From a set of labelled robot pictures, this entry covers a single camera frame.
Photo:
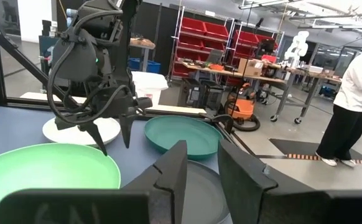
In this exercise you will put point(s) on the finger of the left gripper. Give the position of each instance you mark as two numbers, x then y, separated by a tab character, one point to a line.
127	127
94	135

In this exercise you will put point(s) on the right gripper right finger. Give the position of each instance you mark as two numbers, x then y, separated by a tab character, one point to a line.
243	186

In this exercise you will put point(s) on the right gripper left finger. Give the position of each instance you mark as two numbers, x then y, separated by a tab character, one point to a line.
165	174

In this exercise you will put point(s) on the pale pink plastic plate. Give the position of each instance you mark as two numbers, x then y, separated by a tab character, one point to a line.
108	130

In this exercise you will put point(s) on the dark gray plastic plate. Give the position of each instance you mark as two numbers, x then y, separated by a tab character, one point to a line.
202	193

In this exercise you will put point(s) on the teal plastic plate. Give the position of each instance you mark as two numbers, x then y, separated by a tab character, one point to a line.
181	133

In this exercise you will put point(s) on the large light green plate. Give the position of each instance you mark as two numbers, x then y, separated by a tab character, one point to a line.
44	168

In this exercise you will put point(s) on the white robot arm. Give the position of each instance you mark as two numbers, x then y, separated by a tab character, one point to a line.
297	46

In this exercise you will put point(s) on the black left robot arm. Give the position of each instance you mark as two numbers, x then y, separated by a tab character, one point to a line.
75	59

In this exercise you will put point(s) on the white plastic bin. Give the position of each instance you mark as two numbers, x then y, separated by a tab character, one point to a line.
150	84

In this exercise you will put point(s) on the blue plastic crate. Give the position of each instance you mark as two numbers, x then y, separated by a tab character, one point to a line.
151	67

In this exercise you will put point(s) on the small wooden-top table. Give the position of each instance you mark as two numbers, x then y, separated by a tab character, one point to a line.
142	43

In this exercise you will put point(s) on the black hazard-striped floor mat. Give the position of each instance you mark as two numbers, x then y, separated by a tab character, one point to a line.
293	146

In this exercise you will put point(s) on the black equipment case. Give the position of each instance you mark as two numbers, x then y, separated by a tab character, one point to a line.
190	93

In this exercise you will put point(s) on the orange shop vacuum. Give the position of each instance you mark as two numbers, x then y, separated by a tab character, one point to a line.
241	109

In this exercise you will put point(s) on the metal rack with red bins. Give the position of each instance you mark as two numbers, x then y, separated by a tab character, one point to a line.
193	26
246	37

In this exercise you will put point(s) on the gray laptop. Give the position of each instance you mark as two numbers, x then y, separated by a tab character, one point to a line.
215	56

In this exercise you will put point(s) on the long wooden workbench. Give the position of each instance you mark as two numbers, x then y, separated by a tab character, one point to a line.
230	73

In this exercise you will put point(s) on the cardboard box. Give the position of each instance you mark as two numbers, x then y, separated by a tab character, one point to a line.
251	67

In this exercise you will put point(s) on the wheeled metal workbench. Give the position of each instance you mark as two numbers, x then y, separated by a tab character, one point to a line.
308	74

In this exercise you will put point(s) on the person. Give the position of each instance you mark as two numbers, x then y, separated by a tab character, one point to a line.
358	84

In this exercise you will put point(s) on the black tripod stand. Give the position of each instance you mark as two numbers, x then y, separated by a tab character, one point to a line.
259	22

